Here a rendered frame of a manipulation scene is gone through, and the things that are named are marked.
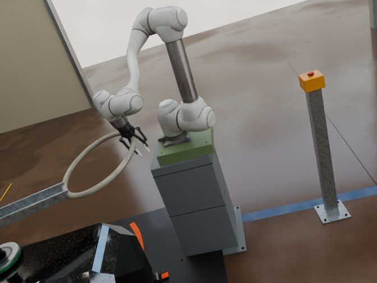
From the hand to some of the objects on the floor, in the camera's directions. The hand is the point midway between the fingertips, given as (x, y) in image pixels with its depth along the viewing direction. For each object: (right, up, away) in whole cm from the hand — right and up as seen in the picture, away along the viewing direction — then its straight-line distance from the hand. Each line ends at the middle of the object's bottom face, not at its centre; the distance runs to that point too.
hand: (142, 150), depth 207 cm
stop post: (+130, -47, +62) cm, 152 cm away
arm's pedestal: (+44, -67, +80) cm, 114 cm away
